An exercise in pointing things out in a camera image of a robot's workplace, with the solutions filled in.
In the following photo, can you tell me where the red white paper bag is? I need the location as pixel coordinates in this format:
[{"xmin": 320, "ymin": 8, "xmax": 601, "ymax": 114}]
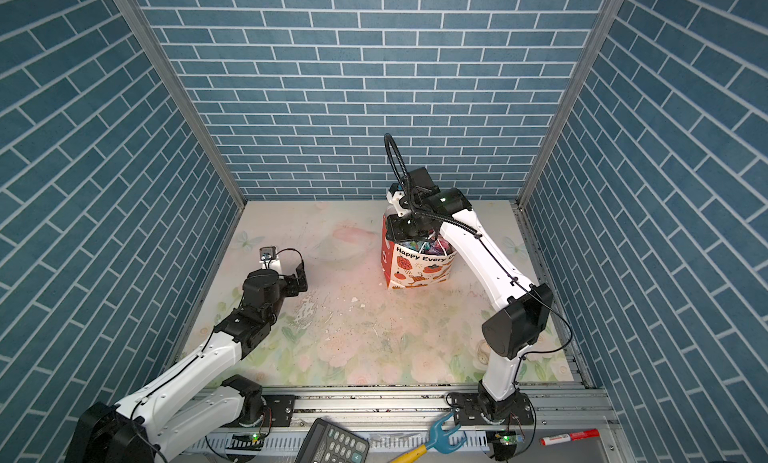
[{"xmin": 380, "ymin": 213, "xmax": 457, "ymax": 289}]

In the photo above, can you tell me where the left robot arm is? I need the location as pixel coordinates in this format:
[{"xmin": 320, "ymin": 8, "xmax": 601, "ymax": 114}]
[{"xmin": 65, "ymin": 258, "xmax": 308, "ymax": 462}]

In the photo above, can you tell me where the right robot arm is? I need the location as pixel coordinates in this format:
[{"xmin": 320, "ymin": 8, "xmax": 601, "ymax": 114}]
[{"xmin": 381, "ymin": 168, "xmax": 554, "ymax": 423}]

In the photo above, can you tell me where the beige shell sticker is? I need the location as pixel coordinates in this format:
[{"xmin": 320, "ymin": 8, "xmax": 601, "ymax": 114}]
[{"xmin": 473, "ymin": 340, "xmax": 490, "ymax": 369}]

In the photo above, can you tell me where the black calculator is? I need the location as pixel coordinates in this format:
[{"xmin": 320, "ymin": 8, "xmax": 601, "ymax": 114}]
[{"xmin": 294, "ymin": 418, "xmax": 370, "ymax": 463}]

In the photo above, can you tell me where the blue yellow clamp tool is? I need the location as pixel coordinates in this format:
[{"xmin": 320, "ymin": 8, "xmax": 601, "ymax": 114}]
[{"xmin": 392, "ymin": 411, "xmax": 467, "ymax": 463}]

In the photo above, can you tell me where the red marker pen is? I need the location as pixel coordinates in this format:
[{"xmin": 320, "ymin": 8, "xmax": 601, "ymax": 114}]
[{"xmin": 540, "ymin": 429, "xmax": 600, "ymax": 446}]

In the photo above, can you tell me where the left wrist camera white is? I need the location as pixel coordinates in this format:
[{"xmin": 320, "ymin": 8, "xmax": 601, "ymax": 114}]
[{"xmin": 259, "ymin": 246, "xmax": 282, "ymax": 274}]

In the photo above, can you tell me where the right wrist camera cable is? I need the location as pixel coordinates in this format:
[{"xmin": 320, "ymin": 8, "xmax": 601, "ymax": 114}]
[{"xmin": 383, "ymin": 132, "xmax": 421, "ymax": 212}]

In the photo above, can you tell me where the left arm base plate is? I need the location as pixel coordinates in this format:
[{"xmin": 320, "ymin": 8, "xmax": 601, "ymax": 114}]
[{"xmin": 223, "ymin": 394, "xmax": 296, "ymax": 430}]

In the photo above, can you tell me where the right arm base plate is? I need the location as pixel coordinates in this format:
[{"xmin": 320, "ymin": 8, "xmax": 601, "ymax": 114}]
[{"xmin": 445, "ymin": 390, "xmax": 535, "ymax": 426}]

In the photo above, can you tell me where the aluminium front rail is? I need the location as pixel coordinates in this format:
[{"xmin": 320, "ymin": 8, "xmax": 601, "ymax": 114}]
[{"xmin": 191, "ymin": 385, "xmax": 633, "ymax": 462}]

